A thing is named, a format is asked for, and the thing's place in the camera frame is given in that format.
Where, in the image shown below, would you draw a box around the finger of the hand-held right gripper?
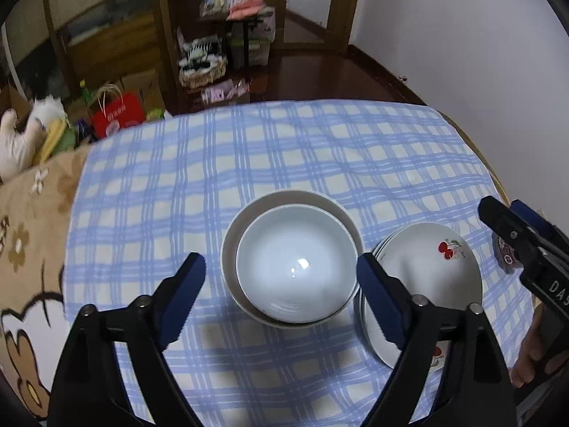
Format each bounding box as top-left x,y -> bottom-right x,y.
510,200 -> 569,250
479,196 -> 552,272

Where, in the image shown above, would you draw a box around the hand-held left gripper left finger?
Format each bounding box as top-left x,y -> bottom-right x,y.
47,253 -> 206,427

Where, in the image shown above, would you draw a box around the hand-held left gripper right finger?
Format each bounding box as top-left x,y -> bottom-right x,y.
358,253 -> 519,427

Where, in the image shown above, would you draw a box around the large plain white bowl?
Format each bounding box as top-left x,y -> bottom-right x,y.
221,190 -> 362,331

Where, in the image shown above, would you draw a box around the red patterned bowl plain inside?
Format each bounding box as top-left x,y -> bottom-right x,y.
235,204 -> 360,325

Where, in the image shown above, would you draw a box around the person's right hand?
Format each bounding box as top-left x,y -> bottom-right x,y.
511,309 -> 548,385

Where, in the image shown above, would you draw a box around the blue plaid cloth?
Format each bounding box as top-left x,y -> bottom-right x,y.
64,98 -> 534,427

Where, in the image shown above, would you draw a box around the red paper shopping bag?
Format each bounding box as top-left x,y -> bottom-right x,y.
91,84 -> 147,140

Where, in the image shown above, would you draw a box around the dark blue bag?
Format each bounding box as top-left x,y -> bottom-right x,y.
75,118 -> 97,144

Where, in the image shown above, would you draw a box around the yellow green plush toy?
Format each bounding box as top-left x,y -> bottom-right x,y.
36,116 -> 77,162

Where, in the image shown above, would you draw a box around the cardboard box of pink packets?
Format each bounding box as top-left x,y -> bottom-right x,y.
201,79 -> 250,104

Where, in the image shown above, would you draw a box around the open cardboard box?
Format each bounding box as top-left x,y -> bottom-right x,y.
120,69 -> 166,112
0,82 -> 33,122

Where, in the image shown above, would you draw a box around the beige plush toy blue paws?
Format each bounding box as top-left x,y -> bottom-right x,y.
0,109 -> 45,184

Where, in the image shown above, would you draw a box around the wicker basket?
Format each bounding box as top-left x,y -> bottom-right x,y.
179,60 -> 228,89

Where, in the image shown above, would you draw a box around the white fluffy plush toy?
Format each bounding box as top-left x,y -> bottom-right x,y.
29,95 -> 68,122

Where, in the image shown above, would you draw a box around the striped plush toys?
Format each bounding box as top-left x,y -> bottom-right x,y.
180,38 -> 225,70

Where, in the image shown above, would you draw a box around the small black side table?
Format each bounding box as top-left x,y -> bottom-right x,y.
198,6 -> 276,70

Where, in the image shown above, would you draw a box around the clear plastic storage box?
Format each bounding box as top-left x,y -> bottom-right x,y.
229,9 -> 277,68

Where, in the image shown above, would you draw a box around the wooden wardrobe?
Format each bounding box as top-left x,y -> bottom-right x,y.
0,0 -> 179,114

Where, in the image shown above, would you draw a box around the wooden corner shelf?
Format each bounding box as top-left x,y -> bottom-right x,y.
149,0 -> 232,99

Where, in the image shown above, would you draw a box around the wooden door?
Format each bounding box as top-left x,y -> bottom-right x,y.
273,0 -> 366,53

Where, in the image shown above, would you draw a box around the white pole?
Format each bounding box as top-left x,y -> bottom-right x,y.
0,22 -> 24,95

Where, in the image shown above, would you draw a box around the pile of small boxes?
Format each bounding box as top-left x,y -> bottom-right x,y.
200,0 -> 234,19

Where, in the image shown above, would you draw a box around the pink packet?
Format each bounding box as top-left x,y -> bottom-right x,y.
227,0 -> 268,21

